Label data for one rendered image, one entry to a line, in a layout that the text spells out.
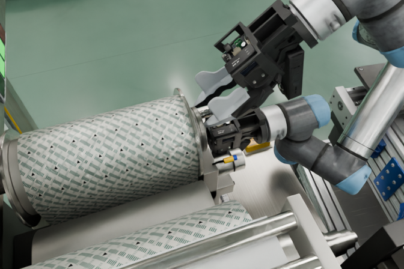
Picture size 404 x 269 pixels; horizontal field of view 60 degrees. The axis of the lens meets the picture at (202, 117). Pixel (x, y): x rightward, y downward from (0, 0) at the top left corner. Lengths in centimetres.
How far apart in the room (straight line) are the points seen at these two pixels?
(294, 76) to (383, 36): 13
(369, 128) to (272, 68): 37
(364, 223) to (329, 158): 96
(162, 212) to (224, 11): 259
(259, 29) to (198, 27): 235
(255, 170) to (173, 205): 45
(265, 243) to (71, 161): 30
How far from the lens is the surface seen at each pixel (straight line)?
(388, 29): 54
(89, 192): 52
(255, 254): 29
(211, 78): 56
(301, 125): 76
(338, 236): 41
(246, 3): 312
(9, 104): 157
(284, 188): 93
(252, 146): 95
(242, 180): 92
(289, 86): 57
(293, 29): 49
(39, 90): 256
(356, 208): 178
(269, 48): 50
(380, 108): 82
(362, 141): 82
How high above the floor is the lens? 171
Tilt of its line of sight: 52 degrees down
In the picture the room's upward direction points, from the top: straight up
